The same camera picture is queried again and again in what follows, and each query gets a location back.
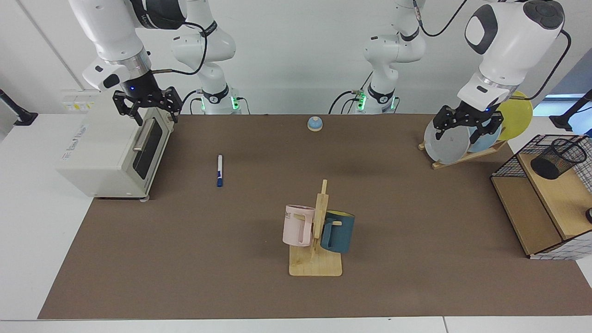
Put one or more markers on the white marker with blue cap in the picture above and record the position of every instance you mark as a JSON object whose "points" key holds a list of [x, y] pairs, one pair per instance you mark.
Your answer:
{"points": [[219, 169]]}

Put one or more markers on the black mesh pen holder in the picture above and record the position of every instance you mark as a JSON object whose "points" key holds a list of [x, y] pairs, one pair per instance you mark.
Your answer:
{"points": [[552, 164]]}

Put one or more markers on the light blue plate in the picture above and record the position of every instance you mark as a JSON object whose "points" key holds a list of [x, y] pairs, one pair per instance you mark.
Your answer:
{"points": [[483, 144]]}

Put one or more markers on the grey plate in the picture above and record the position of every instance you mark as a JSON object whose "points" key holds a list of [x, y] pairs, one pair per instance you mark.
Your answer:
{"points": [[448, 148]]}

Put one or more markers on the wooden plate rack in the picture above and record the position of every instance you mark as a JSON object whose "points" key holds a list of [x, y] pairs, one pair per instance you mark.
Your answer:
{"points": [[467, 157]]}

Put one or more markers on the yellow plate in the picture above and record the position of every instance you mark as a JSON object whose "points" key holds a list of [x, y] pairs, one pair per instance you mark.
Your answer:
{"points": [[518, 115]]}

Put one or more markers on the pale toaster oven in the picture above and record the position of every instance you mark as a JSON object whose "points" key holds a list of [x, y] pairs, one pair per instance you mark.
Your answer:
{"points": [[101, 152]]}

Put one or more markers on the small blue round bell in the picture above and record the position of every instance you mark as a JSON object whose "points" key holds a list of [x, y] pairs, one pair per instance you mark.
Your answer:
{"points": [[315, 123]]}

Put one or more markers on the teal mug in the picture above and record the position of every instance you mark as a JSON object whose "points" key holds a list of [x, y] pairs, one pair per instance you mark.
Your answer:
{"points": [[342, 233]]}

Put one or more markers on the brown table cloth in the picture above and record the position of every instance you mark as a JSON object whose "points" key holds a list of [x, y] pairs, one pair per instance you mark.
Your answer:
{"points": [[231, 254]]}

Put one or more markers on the pink mug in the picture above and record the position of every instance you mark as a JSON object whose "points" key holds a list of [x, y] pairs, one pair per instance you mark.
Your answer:
{"points": [[296, 226]]}

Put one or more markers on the wooden cup stand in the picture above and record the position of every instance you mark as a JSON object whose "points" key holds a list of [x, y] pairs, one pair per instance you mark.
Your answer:
{"points": [[315, 266]]}

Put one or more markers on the white wall socket panel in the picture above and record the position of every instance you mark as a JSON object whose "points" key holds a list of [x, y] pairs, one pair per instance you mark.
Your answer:
{"points": [[78, 104]]}

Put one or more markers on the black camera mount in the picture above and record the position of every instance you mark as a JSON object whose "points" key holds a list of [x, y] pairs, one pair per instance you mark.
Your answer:
{"points": [[566, 118], [23, 118]]}

